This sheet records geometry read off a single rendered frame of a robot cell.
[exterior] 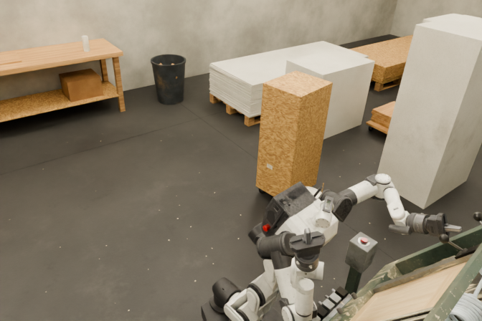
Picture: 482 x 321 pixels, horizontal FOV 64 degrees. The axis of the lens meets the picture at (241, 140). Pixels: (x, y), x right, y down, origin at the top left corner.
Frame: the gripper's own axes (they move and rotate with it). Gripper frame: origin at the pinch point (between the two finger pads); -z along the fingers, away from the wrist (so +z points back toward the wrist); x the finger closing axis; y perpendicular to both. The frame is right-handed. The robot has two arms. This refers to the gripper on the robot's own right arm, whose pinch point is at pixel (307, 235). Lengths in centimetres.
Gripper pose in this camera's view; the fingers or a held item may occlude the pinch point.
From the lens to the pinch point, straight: 136.6
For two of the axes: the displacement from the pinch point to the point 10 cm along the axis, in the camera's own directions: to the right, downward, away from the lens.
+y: 1.8, 6.7, -7.2
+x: 9.8, -2.0, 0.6
